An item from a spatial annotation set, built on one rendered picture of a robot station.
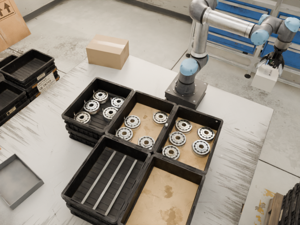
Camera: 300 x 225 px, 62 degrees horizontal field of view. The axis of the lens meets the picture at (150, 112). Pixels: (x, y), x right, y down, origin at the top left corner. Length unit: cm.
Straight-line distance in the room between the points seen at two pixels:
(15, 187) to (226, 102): 152
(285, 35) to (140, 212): 116
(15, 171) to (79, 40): 257
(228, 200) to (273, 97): 199
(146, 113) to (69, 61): 207
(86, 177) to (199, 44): 109
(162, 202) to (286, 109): 225
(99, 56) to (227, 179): 137
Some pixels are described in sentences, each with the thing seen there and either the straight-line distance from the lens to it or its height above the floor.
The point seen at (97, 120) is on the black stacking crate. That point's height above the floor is 83.
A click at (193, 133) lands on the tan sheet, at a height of 83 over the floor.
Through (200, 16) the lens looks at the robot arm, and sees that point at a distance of 150.
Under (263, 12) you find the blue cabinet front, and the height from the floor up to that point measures 84.
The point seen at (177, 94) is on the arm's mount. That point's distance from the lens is 184.
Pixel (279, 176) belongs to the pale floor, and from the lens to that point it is 266.
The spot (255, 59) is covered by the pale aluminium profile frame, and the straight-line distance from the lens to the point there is 333.
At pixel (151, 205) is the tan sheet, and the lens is 134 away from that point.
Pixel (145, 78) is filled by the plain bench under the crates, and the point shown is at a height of 70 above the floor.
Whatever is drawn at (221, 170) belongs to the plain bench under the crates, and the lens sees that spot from 165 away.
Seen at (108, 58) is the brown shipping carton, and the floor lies 80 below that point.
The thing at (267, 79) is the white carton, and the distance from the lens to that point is 163.
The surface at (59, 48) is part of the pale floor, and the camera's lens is 382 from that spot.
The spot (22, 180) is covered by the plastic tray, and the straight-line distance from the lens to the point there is 168.
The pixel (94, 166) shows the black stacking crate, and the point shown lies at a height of 83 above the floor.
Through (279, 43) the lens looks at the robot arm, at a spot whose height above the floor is 134.
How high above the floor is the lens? 208
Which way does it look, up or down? 49 degrees down
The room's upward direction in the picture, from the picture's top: 3 degrees clockwise
